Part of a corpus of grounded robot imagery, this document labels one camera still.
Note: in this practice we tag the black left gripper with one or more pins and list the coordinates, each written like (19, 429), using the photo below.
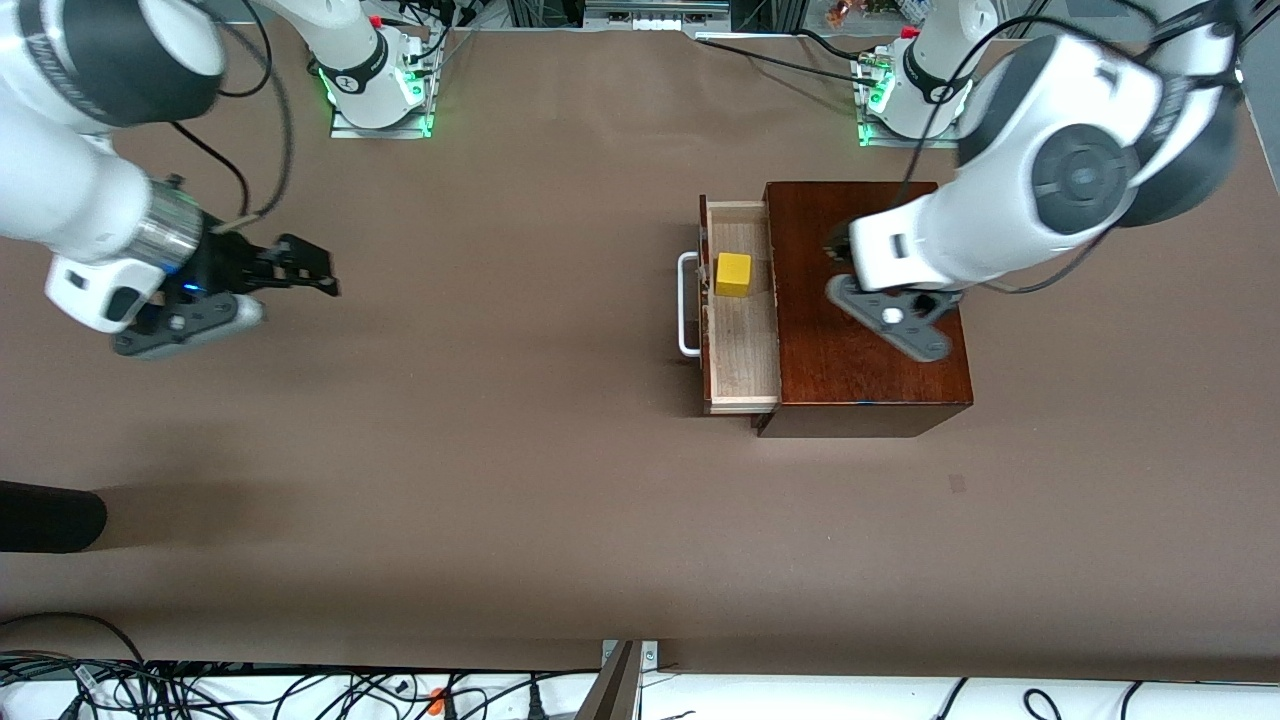
(925, 303)

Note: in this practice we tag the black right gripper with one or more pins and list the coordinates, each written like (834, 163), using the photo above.
(222, 264)

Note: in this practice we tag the yellow cube block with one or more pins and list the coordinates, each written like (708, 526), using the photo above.
(733, 275)

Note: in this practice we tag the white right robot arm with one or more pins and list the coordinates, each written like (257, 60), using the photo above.
(60, 190)

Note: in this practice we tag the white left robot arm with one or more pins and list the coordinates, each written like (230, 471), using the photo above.
(1000, 220)

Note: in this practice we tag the dark brown wooden cabinet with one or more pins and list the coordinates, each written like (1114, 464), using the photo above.
(870, 380)

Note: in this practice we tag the copper coloured fitting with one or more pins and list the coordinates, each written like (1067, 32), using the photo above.
(838, 14)

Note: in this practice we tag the black box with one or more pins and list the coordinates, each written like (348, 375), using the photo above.
(760, 12)

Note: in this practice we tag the grey power strip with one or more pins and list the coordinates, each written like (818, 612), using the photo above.
(655, 12)

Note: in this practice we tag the black cylinder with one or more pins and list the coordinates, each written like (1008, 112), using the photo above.
(50, 515)

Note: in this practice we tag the aluminium profile bar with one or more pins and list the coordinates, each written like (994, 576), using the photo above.
(612, 690)

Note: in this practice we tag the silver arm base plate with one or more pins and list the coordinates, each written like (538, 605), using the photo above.
(880, 140)
(350, 132)

